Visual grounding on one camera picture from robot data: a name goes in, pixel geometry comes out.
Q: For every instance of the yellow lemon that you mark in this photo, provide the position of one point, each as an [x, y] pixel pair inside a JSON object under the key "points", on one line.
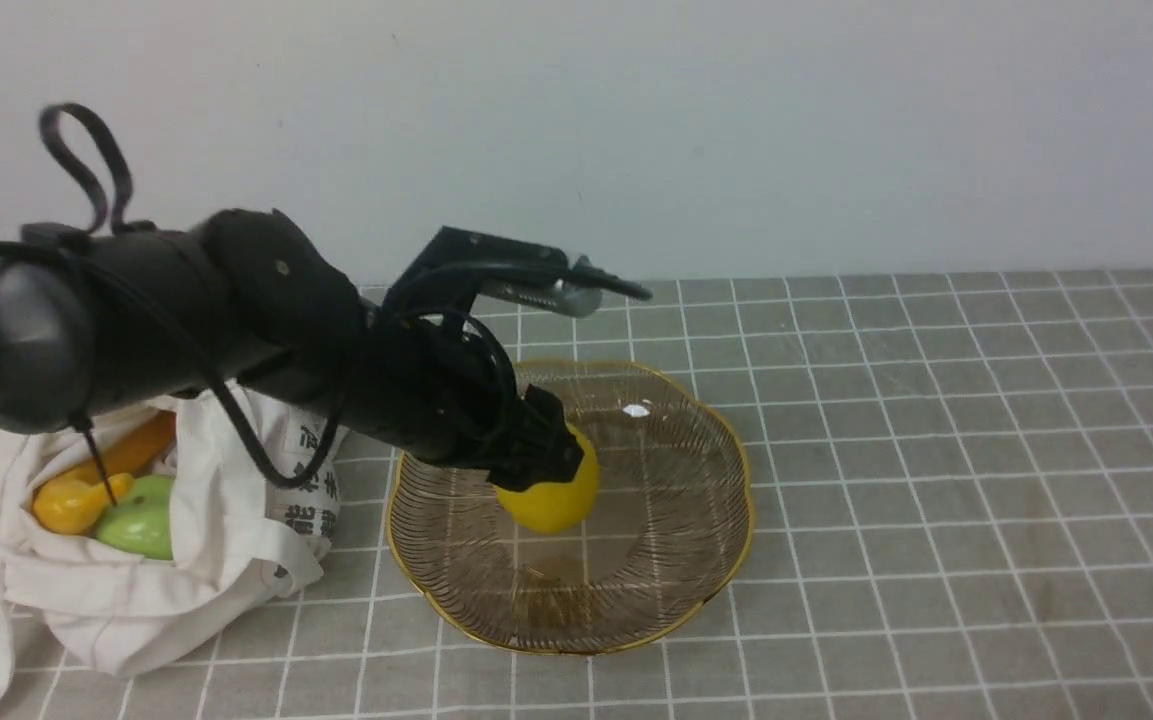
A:
{"points": [[551, 507]]}

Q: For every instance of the green apple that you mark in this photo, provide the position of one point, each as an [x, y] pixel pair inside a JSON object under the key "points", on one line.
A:
{"points": [[140, 523]]}

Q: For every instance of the orange fruit in bag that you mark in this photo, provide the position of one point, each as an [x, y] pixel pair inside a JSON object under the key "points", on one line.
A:
{"points": [[143, 445]]}

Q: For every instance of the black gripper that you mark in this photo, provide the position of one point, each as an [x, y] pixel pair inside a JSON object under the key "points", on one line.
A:
{"points": [[459, 404]]}

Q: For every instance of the white cloth tote bag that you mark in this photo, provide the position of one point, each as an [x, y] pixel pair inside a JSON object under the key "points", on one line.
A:
{"points": [[237, 543]]}

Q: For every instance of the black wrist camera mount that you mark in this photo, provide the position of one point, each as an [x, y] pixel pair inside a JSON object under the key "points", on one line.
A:
{"points": [[506, 275]]}

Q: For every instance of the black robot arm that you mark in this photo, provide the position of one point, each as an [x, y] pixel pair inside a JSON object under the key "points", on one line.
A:
{"points": [[91, 325]]}

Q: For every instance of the yellow-orange pear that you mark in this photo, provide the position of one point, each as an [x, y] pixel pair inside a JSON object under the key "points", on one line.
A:
{"points": [[69, 506]]}

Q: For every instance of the gold-rimmed glass plate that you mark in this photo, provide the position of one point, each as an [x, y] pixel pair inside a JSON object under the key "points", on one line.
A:
{"points": [[669, 528]]}

